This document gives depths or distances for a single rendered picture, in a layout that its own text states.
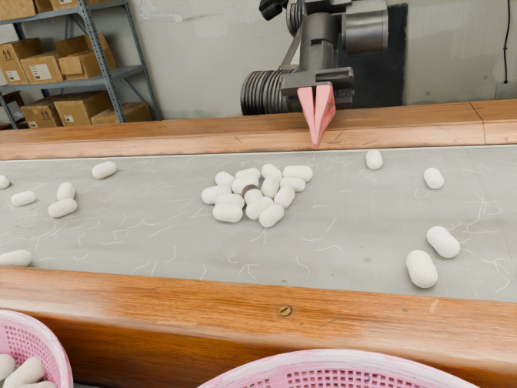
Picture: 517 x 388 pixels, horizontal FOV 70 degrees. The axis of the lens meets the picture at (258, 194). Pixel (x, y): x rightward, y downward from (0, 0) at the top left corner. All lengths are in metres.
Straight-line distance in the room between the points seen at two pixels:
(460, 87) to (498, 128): 1.96
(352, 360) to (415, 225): 0.19
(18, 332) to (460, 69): 2.41
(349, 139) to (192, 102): 2.45
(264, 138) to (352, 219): 0.24
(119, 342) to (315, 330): 0.15
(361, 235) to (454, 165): 0.19
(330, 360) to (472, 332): 0.09
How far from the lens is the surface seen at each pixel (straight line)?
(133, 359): 0.34
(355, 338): 0.26
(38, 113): 3.39
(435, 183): 0.46
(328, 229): 0.39
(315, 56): 0.57
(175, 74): 2.95
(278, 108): 0.81
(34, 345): 0.36
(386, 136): 0.57
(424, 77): 2.51
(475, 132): 0.58
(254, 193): 0.43
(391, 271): 0.35
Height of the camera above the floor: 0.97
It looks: 29 degrees down
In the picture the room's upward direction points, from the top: 9 degrees counter-clockwise
